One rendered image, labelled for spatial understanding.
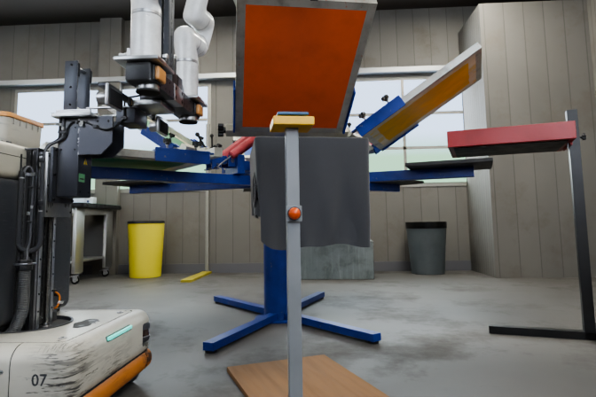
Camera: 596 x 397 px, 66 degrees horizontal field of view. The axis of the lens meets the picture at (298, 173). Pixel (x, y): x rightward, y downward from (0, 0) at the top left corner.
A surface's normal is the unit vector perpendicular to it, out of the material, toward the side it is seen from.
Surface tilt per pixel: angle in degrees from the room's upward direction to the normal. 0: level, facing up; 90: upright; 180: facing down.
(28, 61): 90
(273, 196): 92
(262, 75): 148
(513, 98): 90
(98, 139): 90
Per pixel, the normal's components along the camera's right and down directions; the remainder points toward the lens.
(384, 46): -0.06, -0.11
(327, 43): 0.09, 0.78
